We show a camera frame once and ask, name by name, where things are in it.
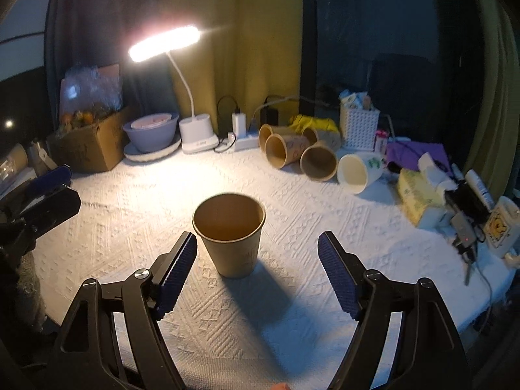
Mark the dark curtain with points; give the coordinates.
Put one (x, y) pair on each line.
(93, 16)

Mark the white bottle yellow label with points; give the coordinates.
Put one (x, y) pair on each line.
(501, 227)

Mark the yellow curtain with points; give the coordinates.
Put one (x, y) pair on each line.
(264, 48)

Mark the purple bowl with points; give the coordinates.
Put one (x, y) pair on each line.
(148, 136)

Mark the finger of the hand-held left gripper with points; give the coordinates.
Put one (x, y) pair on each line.
(53, 176)
(53, 208)

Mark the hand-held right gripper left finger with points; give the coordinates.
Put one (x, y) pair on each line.
(178, 276)

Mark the white textured tablecloth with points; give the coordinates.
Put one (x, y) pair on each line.
(142, 211)

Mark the white desk lamp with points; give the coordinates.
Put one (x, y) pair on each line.
(196, 132)

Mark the purple cloth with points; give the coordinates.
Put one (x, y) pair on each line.
(410, 152)

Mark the black device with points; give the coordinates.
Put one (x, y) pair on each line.
(467, 203)

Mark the white woven basket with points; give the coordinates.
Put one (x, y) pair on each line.
(359, 128)

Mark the white plate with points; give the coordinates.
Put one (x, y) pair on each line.
(140, 155)

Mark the white charger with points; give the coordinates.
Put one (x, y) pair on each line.
(238, 124)

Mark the small grey device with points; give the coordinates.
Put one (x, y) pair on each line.
(464, 231)

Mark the clear plastic bag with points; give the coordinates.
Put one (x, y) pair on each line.
(91, 89)

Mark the white crumpled tissue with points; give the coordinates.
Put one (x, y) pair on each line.
(432, 170)

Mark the green curtain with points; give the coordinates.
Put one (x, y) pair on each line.
(495, 69)

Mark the yellow tissue pack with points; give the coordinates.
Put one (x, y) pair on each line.
(418, 199)

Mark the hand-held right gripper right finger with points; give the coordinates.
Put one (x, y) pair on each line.
(337, 276)

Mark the printed brown paper cup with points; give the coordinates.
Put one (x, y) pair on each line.
(292, 146)
(319, 162)
(264, 134)
(325, 136)

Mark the white tube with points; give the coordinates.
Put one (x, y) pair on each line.
(481, 191)

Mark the plain brown paper cup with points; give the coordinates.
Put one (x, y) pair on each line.
(233, 248)

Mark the black power adapter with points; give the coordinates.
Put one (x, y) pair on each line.
(270, 118)

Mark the cardboard box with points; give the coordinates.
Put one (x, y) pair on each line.
(93, 148)

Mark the white paper cup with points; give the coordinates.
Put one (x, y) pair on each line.
(357, 170)

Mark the white power strip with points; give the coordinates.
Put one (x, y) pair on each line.
(245, 143)

